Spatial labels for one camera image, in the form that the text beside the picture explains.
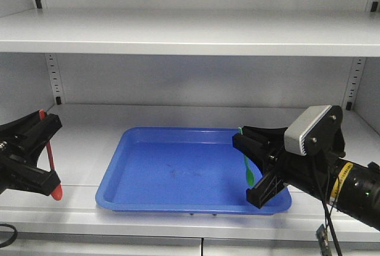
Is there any red plastic spoon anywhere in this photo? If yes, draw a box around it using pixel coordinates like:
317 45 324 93
39 109 63 201

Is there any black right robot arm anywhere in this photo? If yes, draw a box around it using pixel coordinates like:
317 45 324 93
232 105 379 229

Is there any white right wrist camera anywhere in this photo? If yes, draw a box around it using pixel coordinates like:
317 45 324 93
284 105 345 157

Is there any grey wall cabinet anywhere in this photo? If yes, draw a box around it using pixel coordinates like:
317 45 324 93
1 0 379 255

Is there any black cable loop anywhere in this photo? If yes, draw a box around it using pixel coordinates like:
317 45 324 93
0 223 18 248

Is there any green circuit board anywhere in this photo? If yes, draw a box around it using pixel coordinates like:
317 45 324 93
315 224 332 256

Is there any blue plastic tray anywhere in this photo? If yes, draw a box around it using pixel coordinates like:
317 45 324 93
96 127 292 215

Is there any green plastic spoon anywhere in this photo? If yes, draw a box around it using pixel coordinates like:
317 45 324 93
237 127 255 187

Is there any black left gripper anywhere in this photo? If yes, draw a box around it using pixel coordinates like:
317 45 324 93
1 112 62 195

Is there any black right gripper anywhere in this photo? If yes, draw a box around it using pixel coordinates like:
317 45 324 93
232 126 342 208

